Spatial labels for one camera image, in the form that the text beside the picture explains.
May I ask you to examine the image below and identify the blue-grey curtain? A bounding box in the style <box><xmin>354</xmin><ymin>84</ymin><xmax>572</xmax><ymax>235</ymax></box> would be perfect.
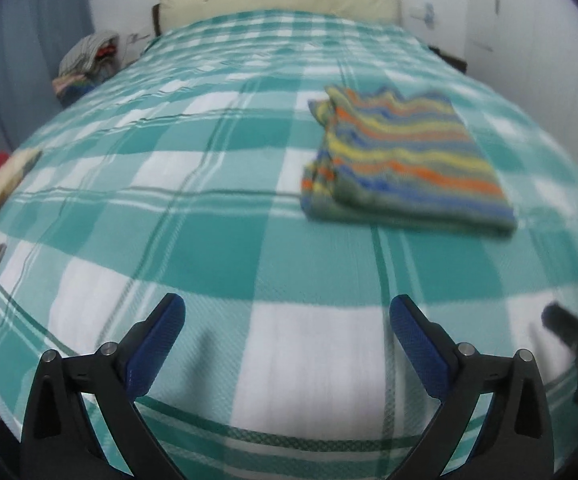
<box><xmin>0</xmin><ymin>0</ymin><xmax>94</xmax><ymax>161</ymax></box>

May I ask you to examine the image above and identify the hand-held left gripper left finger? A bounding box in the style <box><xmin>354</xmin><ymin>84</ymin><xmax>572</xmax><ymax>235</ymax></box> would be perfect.
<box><xmin>19</xmin><ymin>292</ymin><xmax>187</xmax><ymax>480</ymax></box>

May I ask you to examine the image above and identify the pile of clothes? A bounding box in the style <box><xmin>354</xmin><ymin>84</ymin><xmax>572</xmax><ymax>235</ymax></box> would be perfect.
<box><xmin>53</xmin><ymin>32</ymin><xmax>122</xmax><ymax>108</ymax></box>

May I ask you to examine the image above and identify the striped knit sweater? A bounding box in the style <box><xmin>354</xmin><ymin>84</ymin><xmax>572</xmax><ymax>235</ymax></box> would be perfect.
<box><xmin>300</xmin><ymin>85</ymin><xmax>517</xmax><ymax>236</ymax></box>

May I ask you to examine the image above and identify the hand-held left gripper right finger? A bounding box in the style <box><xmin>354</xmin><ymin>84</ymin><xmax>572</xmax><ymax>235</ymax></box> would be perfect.
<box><xmin>389</xmin><ymin>296</ymin><xmax>555</xmax><ymax>480</ymax></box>

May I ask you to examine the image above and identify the green plaid bed sheet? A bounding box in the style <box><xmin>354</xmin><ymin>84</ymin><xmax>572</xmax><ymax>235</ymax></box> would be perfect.
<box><xmin>0</xmin><ymin>10</ymin><xmax>578</xmax><ymax>476</ymax></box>

